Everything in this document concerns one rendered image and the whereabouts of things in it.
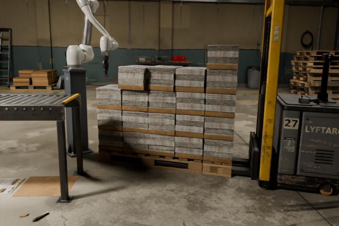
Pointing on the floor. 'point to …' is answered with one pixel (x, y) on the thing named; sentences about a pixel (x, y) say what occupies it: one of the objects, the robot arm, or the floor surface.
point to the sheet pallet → (35, 79)
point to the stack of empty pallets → (302, 83)
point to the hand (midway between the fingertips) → (105, 74)
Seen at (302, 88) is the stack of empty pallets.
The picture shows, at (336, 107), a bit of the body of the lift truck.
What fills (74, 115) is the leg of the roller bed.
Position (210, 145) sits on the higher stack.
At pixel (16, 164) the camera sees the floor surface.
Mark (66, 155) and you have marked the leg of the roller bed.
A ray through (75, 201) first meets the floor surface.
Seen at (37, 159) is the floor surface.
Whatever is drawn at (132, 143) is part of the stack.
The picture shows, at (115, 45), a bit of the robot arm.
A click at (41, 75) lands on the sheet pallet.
